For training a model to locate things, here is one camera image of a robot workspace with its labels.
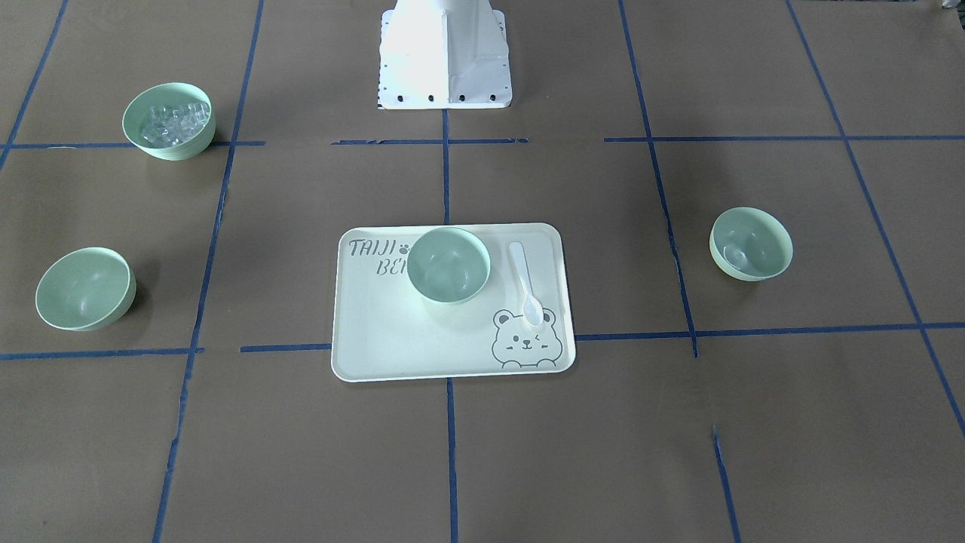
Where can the green bowl on tray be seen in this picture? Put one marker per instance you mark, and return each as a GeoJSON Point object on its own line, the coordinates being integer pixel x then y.
{"type": "Point", "coordinates": [448, 265]}

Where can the white plastic spoon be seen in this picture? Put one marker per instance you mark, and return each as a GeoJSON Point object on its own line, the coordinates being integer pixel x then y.
{"type": "Point", "coordinates": [531, 308]}

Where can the cream bear tray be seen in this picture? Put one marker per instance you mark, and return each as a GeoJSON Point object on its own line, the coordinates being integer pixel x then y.
{"type": "Point", "coordinates": [384, 329]}

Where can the white camera stand pillar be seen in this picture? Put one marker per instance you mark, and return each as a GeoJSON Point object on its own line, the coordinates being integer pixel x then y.
{"type": "Point", "coordinates": [443, 55]}

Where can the green bowl with ice cubes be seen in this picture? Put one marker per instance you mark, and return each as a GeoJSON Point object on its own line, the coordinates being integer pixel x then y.
{"type": "Point", "coordinates": [171, 121]}

